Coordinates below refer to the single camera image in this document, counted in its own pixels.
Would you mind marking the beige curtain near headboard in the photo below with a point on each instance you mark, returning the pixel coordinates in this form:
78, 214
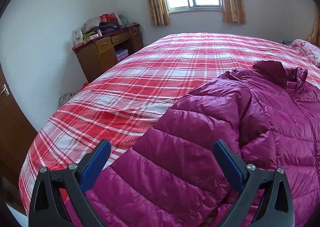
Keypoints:
314, 36

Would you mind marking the brown wooden door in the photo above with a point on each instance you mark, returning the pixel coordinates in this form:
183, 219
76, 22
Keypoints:
17, 135

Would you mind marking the pile of clothes on desk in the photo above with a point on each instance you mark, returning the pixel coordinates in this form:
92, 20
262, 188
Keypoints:
95, 24

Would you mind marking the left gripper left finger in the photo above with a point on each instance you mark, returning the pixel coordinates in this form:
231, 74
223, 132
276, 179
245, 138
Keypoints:
47, 207

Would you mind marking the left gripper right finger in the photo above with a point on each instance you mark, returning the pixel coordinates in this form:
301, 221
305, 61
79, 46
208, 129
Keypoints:
276, 205

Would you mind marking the pink floral folded quilt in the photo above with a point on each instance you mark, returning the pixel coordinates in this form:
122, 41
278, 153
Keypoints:
310, 50

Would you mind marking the red gift bag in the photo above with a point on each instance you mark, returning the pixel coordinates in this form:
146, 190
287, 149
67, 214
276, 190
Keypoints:
109, 17

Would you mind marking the red plaid bed cover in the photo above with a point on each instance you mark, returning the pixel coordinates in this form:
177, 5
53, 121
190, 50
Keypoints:
128, 99

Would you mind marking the magenta puffer jacket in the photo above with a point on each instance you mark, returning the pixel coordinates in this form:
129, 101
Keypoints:
238, 149

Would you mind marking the white carton box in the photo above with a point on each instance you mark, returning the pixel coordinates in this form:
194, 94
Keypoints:
77, 37

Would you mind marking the brown wooden desk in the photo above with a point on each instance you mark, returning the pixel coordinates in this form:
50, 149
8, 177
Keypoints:
100, 54

